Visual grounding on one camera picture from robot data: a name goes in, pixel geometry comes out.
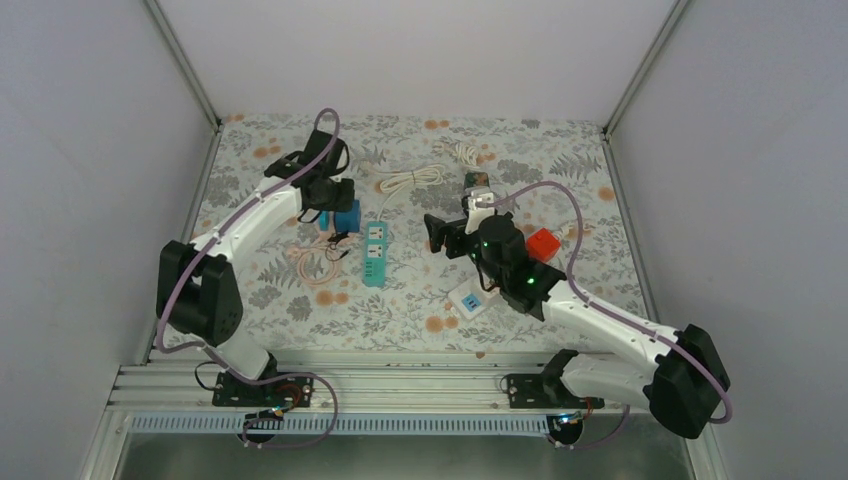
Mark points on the dark green cube socket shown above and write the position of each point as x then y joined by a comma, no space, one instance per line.
476,179

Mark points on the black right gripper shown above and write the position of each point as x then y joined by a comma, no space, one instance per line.
441,229

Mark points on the black plug adapter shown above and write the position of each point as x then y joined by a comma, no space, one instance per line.
335,249

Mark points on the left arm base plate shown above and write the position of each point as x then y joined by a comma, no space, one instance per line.
286,393

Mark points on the teal power strip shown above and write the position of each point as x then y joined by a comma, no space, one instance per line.
375,251

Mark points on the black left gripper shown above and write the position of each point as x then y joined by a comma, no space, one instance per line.
345,201

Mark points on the red cube socket adapter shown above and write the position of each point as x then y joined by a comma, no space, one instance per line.
543,245

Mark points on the blue square plug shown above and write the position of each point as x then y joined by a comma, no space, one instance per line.
324,220

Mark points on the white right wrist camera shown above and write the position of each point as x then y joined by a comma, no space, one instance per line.
479,206

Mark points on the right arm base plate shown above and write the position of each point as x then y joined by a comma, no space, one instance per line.
527,391

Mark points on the floral patterned table mat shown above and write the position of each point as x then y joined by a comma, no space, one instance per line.
406,167

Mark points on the blue slotted cable duct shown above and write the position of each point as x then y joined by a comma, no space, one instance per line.
345,424

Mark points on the white multicolour power strip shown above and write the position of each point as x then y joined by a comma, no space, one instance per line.
470,299

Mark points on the dark blue cube socket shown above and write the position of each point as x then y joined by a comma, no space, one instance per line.
349,221

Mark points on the aluminium rail base frame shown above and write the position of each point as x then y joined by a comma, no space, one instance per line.
364,381

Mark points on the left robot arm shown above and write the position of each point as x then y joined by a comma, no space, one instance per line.
198,301

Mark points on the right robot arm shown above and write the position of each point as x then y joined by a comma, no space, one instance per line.
676,375

